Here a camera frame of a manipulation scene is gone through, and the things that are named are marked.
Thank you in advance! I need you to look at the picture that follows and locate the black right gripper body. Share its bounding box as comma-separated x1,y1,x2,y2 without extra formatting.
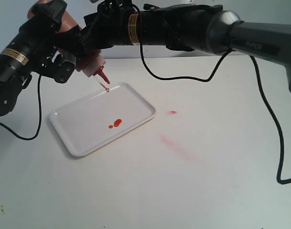
83,0,134,51

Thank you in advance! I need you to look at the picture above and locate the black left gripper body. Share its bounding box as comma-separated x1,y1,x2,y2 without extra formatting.
19,0,76,83

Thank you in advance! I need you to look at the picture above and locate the red sauce squeeze bottle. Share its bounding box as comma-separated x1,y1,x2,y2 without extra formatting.
26,0,111,93

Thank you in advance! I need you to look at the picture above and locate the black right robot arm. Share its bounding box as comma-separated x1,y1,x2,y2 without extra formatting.
55,0,291,92

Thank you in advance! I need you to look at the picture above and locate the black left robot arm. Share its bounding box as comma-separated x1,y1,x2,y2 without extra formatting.
0,0,76,117

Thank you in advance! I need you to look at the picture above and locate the red sauce blob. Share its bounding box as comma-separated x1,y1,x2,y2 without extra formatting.
108,119,122,129

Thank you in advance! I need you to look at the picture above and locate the white rectangular plastic tray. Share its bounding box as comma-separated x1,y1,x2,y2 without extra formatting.
49,82,157,157

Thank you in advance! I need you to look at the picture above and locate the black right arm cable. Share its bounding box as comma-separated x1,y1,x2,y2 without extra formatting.
135,4,291,186

